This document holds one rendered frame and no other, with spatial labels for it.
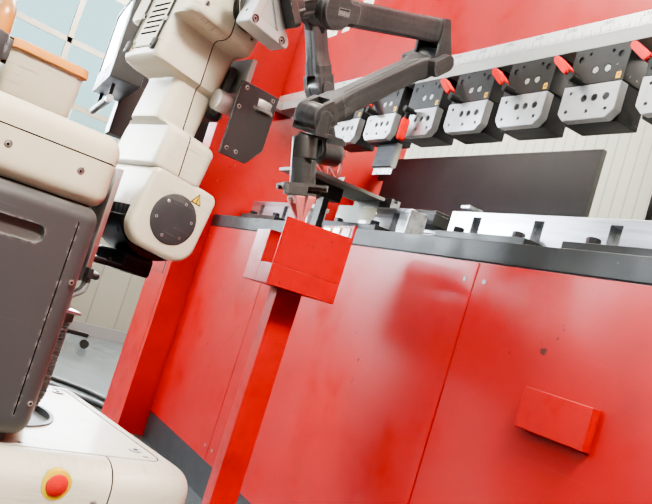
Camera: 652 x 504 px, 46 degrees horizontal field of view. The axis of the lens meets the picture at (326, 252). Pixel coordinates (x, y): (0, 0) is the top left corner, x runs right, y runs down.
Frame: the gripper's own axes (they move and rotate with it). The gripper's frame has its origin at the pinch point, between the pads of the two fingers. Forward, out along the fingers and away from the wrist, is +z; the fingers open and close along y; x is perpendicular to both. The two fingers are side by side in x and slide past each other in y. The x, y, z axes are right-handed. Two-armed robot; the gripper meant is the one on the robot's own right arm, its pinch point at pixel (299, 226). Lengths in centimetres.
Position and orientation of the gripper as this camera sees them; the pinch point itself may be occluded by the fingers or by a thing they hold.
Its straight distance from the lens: 167.7
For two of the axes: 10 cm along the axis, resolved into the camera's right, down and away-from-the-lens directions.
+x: -3.6, -0.2, 9.3
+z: -0.7, 10.0, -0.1
